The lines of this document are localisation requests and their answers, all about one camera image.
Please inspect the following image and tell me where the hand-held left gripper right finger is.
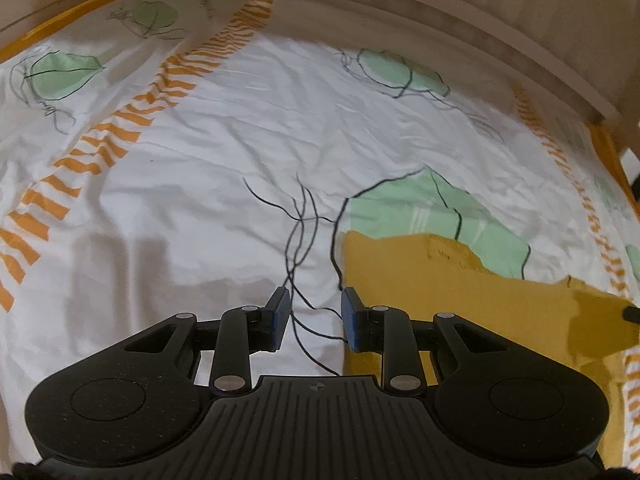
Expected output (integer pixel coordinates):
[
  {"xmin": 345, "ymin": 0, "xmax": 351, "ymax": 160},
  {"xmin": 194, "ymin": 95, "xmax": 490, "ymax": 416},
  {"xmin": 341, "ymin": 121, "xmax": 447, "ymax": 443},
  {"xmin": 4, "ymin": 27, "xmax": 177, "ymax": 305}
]
[{"xmin": 340, "ymin": 286, "xmax": 507, "ymax": 394}]

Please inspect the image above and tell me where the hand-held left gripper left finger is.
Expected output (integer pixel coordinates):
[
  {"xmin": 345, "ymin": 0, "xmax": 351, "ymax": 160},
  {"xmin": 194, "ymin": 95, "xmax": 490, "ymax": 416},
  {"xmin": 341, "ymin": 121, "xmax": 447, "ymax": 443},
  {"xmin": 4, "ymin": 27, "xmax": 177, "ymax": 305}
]
[{"xmin": 123, "ymin": 286, "xmax": 292, "ymax": 394}]

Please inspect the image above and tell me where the yellow knit sweater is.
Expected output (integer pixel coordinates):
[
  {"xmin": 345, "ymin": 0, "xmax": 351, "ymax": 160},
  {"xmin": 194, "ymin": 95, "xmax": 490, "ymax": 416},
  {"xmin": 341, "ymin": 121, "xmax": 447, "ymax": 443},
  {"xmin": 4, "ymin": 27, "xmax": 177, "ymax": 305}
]
[{"xmin": 336, "ymin": 230, "xmax": 640, "ymax": 467}]

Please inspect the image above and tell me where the white printed bedsheet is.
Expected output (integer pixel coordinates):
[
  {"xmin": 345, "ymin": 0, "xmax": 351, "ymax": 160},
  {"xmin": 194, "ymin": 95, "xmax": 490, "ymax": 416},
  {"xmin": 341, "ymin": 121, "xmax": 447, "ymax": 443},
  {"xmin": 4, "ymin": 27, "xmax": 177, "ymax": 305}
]
[{"xmin": 0, "ymin": 0, "xmax": 640, "ymax": 467}]

